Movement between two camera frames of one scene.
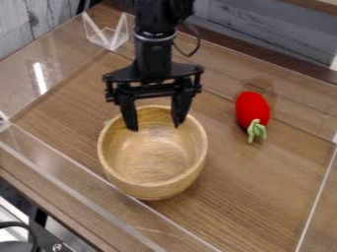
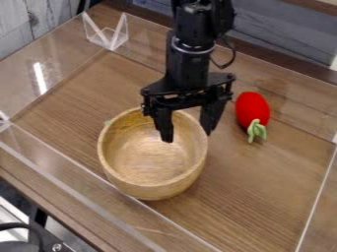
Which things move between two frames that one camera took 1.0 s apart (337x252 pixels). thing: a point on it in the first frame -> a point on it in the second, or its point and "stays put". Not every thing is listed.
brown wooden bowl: x=153 y=163 stays put
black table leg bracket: x=48 y=241 stays put
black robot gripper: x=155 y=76 -> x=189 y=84
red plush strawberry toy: x=252 y=110 stays put
